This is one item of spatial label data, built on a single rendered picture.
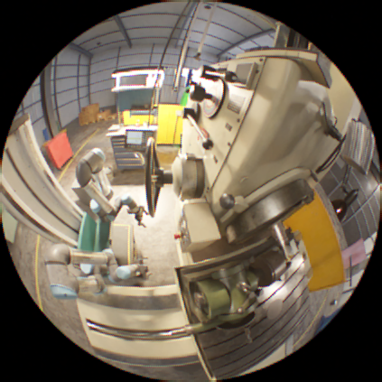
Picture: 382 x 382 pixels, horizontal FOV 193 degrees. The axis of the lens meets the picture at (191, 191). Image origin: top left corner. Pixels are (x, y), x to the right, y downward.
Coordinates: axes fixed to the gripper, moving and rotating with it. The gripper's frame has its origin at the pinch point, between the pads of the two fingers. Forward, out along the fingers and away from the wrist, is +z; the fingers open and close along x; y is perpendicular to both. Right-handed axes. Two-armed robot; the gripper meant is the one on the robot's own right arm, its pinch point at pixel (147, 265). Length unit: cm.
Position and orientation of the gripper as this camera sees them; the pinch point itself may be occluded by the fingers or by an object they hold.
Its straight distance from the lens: 95.4
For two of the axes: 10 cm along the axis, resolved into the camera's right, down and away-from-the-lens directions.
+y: -9.5, 3.2, 0.1
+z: 1.6, 4.3, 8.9
